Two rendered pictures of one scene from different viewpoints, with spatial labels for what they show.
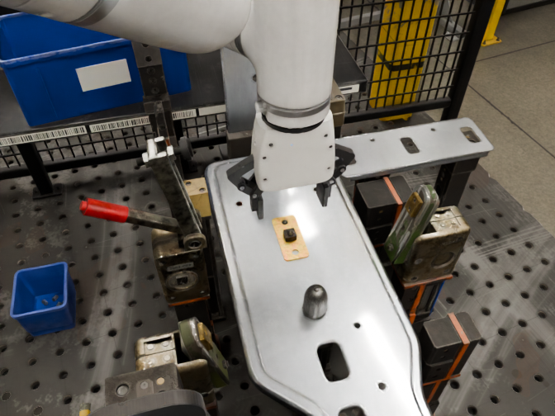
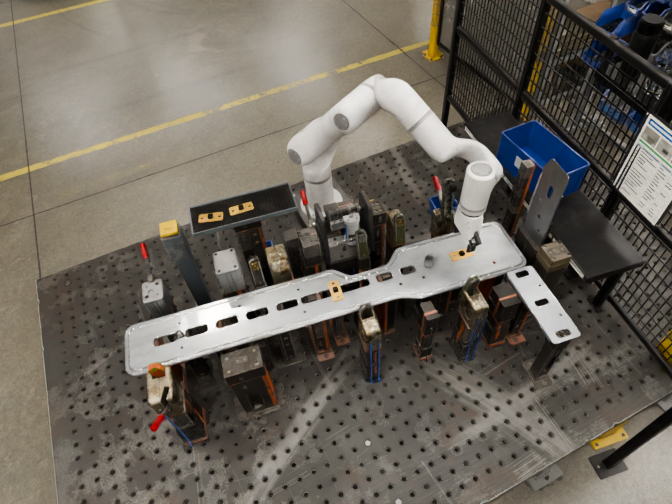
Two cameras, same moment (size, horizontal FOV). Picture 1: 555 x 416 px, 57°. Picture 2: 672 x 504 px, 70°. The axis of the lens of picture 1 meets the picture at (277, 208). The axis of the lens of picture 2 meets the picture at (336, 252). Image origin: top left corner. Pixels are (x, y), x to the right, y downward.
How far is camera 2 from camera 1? 1.31 m
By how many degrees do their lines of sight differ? 56
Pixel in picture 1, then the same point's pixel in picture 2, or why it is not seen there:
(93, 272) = not seen: hidden behind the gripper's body
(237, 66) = (536, 204)
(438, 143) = (548, 316)
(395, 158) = (528, 294)
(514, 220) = (571, 430)
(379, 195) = (502, 291)
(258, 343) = (410, 248)
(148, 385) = (378, 207)
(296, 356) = (407, 259)
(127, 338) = not seen: hidden behind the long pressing
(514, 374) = (451, 403)
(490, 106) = not seen: outside the picture
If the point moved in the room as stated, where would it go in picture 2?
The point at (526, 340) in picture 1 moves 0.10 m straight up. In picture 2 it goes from (474, 414) to (479, 403)
